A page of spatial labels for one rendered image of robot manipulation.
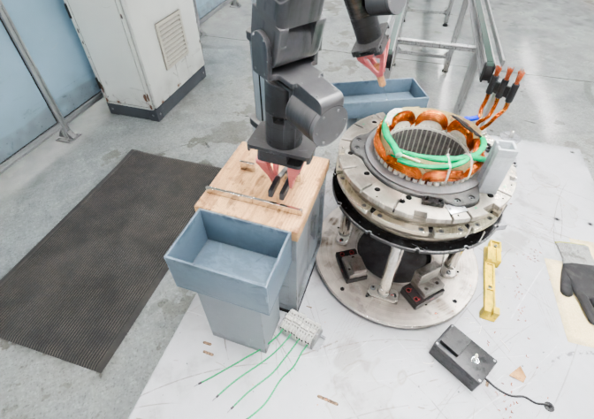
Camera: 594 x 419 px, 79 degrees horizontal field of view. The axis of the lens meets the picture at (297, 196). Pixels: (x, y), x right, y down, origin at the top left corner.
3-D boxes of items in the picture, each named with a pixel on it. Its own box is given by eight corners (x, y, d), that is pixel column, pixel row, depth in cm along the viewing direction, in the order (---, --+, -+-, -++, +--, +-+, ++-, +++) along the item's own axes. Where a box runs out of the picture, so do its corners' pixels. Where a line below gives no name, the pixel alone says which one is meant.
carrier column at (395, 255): (388, 300, 78) (409, 240, 63) (376, 297, 79) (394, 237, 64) (389, 290, 80) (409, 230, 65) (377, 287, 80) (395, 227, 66)
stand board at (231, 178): (298, 242, 59) (298, 233, 57) (196, 215, 63) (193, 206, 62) (329, 168, 73) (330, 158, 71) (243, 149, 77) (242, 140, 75)
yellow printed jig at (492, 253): (496, 323, 76) (502, 315, 74) (478, 317, 77) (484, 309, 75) (499, 247, 91) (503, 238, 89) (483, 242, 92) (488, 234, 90)
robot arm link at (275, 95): (290, 55, 50) (255, 65, 47) (321, 76, 46) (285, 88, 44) (289, 99, 55) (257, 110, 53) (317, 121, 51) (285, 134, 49)
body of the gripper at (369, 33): (390, 28, 83) (382, -3, 78) (380, 54, 78) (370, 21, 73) (364, 35, 87) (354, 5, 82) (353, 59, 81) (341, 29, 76)
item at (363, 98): (393, 160, 116) (413, 77, 96) (405, 182, 108) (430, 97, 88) (317, 167, 113) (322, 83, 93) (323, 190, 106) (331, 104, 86)
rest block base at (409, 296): (399, 292, 80) (401, 286, 78) (427, 277, 82) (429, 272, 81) (415, 310, 76) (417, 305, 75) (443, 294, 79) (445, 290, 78)
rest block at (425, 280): (409, 283, 79) (415, 270, 75) (429, 273, 81) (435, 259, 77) (423, 299, 76) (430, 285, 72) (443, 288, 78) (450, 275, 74)
